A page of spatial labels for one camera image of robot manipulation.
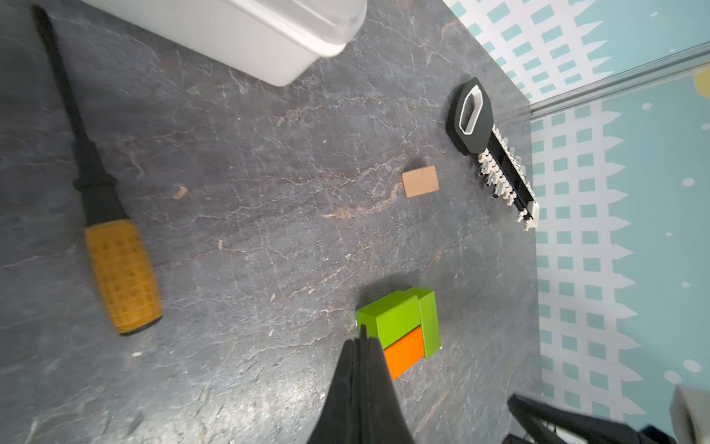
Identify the natural wooden triangle block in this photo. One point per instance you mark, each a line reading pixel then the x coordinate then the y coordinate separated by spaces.
pixel 420 181

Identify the translucent white plastic toolbox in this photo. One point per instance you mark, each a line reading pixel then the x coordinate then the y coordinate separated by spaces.
pixel 272 41

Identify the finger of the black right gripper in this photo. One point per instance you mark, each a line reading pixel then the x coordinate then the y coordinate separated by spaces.
pixel 541 423

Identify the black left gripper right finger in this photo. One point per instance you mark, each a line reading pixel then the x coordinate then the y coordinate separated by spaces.
pixel 381 419

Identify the green cube block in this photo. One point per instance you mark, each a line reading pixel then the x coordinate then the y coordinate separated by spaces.
pixel 390 318

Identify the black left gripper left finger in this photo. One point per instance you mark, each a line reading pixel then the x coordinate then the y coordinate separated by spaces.
pixel 339 421

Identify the yellow handled screwdriver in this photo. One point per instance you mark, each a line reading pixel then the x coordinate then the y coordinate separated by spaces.
pixel 121 265

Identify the orange cube block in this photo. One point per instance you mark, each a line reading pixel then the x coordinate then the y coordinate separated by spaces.
pixel 405 353

